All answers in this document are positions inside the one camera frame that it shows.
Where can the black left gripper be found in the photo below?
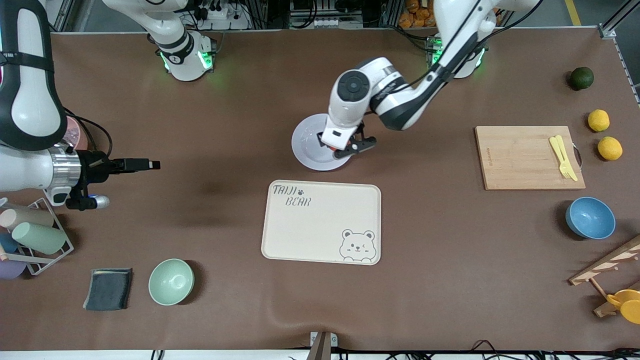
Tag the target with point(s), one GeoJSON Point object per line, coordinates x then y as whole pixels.
{"type": "Point", "coordinates": [320, 139]}

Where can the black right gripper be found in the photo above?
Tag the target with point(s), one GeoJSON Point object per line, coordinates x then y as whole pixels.
{"type": "Point", "coordinates": [95, 166]}

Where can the pale lavender round plate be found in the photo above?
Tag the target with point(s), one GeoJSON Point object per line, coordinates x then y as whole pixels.
{"type": "Point", "coordinates": [307, 150]}

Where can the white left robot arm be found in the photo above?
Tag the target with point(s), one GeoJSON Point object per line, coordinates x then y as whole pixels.
{"type": "Point", "coordinates": [400, 102]}

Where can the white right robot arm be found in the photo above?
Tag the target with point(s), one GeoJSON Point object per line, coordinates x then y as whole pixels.
{"type": "Point", "coordinates": [30, 100]}

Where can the pink bowl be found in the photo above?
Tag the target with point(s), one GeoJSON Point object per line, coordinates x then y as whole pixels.
{"type": "Point", "coordinates": [77, 135]}

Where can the cream bear print tray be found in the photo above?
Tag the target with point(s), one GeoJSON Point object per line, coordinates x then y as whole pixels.
{"type": "Point", "coordinates": [320, 230]}

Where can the mint green bowl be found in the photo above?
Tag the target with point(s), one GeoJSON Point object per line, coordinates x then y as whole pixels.
{"type": "Point", "coordinates": [171, 282]}

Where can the mint green cup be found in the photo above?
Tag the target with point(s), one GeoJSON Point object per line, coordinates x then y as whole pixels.
{"type": "Point", "coordinates": [40, 238]}

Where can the beige cup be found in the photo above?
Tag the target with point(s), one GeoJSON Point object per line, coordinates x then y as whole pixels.
{"type": "Point", "coordinates": [27, 217]}

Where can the dark grey folded cloth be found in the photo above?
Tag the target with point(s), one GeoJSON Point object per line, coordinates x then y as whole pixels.
{"type": "Point", "coordinates": [107, 289]}

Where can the pile of orange fruit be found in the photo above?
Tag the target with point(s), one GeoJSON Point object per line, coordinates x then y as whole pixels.
{"type": "Point", "coordinates": [417, 17]}

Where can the dark blue cup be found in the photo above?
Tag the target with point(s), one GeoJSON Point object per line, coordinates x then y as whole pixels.
{"type": "Point", "coordinates": [7, 243]}

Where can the white power strip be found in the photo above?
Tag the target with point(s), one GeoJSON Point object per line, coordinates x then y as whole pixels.
{"type": "Point", "coordinates": [220, 17]}

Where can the purple cup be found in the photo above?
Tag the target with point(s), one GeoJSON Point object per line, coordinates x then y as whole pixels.
{"type": "Point", "coordinates": [10, 270]}

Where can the wooden cutting board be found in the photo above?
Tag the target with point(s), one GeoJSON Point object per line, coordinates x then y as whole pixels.
{"type": "Point", "coordinates": [520, 160]}

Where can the yellow plastic fork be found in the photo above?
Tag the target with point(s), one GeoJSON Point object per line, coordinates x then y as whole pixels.
{"type": "Point", "coordinates": [564, 167]}

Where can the dark green lime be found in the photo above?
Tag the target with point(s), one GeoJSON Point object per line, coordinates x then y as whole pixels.
{"type": "Point", "coordinates": [582, 78]}

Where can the blue bowl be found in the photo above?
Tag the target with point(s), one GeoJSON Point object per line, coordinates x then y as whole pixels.
{"type": "Point", "coordinates": [590, 218]}

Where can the yellow lemon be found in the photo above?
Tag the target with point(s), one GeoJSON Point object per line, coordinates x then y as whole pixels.
{"type": "Point", "coordinates": [610, 149]}
{"type": "Point", "coordinates": [598, 120]}

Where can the wooden peg rack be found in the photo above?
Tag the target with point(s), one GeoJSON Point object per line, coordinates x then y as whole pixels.
{"type": "Point", "coordinates": [607, 262]}

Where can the yellow mug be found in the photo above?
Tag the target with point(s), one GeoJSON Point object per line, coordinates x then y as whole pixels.
{"type": "Point", "coordinates": [630, 307]}

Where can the aluminium frame profile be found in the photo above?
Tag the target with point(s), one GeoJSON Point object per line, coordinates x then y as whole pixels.
{"type": "Point", "coordinates": [607, 32]}
{"type": "Point", "coordinates": [62, 15]}

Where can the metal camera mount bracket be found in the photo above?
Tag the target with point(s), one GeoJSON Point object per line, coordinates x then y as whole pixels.
{"type": "Point", "coordinates": [321, 345]}

